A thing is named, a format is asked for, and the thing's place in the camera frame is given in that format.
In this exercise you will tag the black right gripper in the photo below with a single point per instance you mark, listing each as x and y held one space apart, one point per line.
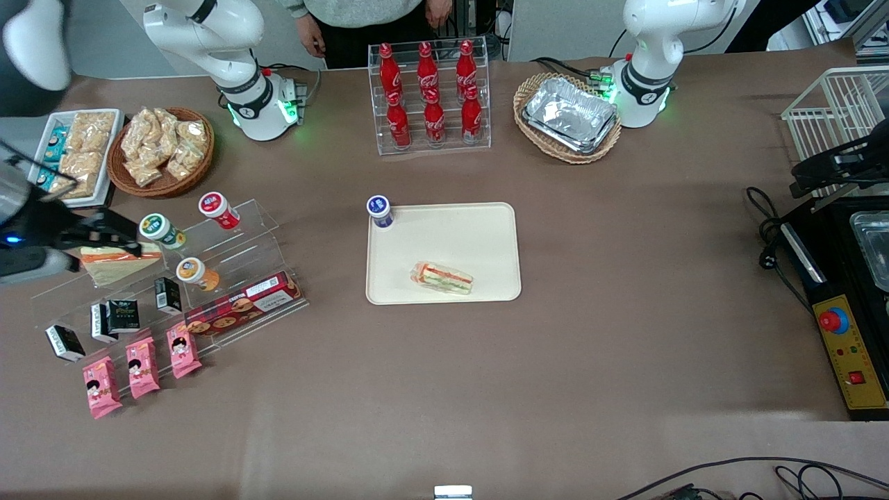
50 228

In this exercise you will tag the sandwich with orange filling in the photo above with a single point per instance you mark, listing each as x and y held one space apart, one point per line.
443 278

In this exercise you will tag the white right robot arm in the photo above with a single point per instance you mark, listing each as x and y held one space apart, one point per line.
208 35

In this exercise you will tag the wrapped sandwich with pale bread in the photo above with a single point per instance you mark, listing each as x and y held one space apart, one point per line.
121 267

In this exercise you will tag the white rectangular plastic tray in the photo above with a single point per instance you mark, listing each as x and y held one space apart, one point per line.
111 167

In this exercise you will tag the beige plastic tray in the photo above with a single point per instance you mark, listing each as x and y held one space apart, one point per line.
444 229

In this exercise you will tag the aluminium foil tray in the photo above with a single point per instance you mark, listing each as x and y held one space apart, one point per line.
569 114

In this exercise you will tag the person right hand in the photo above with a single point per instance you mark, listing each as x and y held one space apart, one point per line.
310 36

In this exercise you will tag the person left hand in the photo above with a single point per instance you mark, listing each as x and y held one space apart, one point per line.
438 12

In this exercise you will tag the green lid cup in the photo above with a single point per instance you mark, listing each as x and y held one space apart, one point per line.
157 228

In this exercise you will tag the clear bag of puffed snacks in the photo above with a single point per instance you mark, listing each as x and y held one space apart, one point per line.
83 167
90 132

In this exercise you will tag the clear bag of crackers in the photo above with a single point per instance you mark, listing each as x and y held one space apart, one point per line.
144 172
193 132
167 126
137 135
185 161

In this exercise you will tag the brown wicker basket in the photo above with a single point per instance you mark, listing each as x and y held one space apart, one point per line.
163 186

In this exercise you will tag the black and white drink carton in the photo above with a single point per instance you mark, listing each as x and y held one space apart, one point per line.
101 325
65 343

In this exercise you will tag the orange lid cup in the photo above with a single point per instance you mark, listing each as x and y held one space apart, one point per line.
192 271

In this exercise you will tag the red lid cup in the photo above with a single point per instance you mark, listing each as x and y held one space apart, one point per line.
215 207

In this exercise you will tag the clear acrylic tiered stand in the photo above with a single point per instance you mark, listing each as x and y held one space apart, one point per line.
243 243

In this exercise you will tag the pink snack pack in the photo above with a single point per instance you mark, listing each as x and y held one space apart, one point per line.
142 368
183 351
101 389

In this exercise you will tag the red cookie box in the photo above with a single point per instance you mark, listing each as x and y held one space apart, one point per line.
239 305

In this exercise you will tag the blue lid cup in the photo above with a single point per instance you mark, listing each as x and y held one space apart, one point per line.
379 208

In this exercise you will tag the red cola bottle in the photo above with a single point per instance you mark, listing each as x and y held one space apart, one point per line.
471 118
427 69
434 122
466 66
398 123
389 69

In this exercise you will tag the seated person in dark trousers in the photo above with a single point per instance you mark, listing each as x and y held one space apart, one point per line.
361 14

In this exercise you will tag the clear acrylic bottle rack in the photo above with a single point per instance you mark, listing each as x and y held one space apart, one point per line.
486 104

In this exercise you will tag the light wicker basket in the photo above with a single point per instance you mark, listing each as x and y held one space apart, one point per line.
528 132

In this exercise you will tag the small white block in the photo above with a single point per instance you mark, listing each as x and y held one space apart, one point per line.
453 493

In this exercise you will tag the bystander in dark clothing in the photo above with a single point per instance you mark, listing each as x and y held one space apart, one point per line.
771 24

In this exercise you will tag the black machine with yellow panel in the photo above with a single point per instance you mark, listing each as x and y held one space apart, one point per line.
833 271

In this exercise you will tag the black clamp device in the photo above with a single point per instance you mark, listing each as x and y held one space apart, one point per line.
833 170

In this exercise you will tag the red emergency stop button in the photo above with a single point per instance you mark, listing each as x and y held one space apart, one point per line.
833 320

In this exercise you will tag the clear glass dish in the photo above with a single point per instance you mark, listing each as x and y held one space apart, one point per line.
874 243

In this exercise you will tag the aluminium frame shelf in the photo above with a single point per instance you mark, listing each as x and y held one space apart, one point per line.
854 21

